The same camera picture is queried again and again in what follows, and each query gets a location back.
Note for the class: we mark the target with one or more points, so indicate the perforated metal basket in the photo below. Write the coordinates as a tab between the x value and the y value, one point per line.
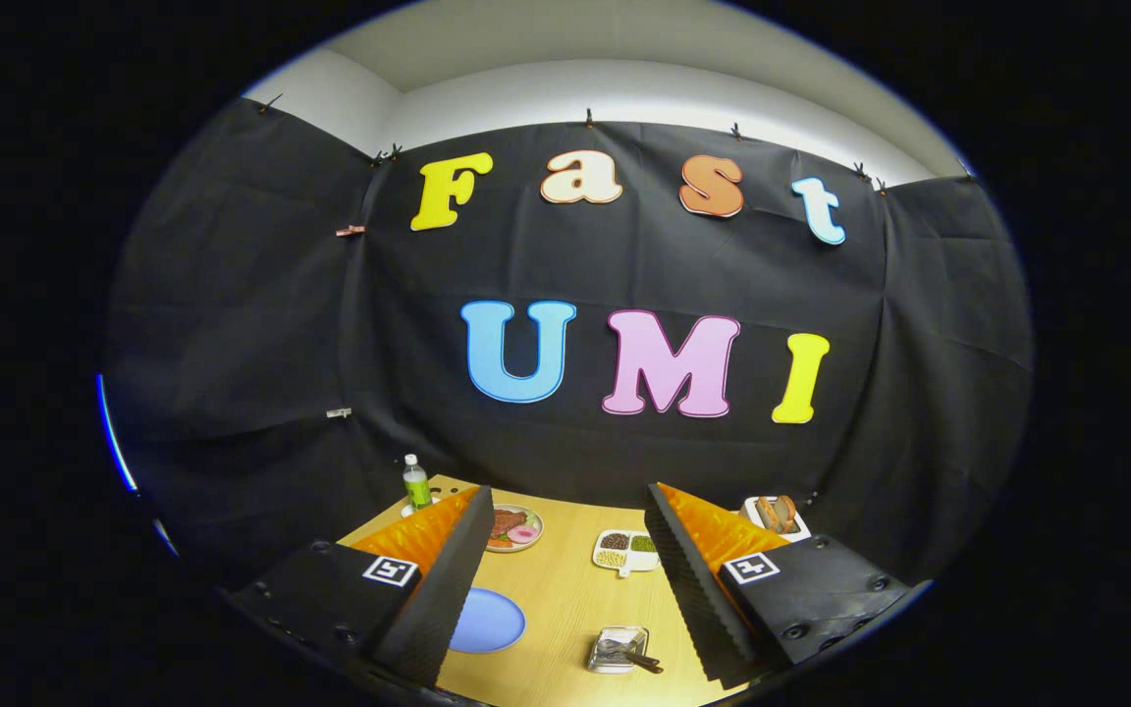
605	662

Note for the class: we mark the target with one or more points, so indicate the pink ham slice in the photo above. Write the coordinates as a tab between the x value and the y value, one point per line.
523	535

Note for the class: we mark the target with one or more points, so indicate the pile of yellow soybeans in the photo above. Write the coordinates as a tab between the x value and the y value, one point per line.
611	559

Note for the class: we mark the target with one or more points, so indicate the white toaster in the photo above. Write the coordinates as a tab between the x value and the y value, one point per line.
799	528

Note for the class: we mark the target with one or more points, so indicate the white divided dish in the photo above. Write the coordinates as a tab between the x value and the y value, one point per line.
644	562

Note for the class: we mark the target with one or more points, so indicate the pile of dark red beans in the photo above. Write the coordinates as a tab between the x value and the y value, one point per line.
615	541

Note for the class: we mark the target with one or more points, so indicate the brown toast slice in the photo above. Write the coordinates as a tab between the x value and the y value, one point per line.
768	514
787	509

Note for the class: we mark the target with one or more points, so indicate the pile of green beans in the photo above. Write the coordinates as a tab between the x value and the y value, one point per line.
643	543

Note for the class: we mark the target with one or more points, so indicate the beige food plate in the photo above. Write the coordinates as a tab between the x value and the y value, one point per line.
536	518

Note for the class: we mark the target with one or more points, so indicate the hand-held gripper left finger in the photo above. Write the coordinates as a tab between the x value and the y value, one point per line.
448	589

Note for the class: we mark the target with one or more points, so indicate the brown steak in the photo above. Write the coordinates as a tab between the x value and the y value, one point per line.
507	523

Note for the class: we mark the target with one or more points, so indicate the green label water bottle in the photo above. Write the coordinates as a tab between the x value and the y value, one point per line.
417	488

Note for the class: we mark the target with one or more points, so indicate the white square coaster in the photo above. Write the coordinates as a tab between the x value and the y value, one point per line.
408	511

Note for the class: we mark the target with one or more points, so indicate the blue round plate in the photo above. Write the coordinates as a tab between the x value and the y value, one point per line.
492	621

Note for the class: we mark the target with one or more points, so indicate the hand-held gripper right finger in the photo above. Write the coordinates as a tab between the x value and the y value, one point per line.
688	589

